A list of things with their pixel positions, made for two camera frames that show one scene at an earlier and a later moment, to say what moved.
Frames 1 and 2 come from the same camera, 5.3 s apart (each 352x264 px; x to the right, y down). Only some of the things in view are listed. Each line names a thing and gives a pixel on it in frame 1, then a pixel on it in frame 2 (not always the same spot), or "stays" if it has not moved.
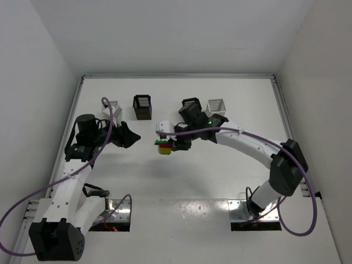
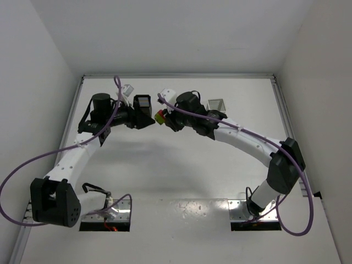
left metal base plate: [121, 214] stays
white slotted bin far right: [215, 106] stays
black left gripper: [121, 135] → [136, 119]
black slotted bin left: [142, 105] stays
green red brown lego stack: [164, 146] → [159, 117]
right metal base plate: [238, 211] stays
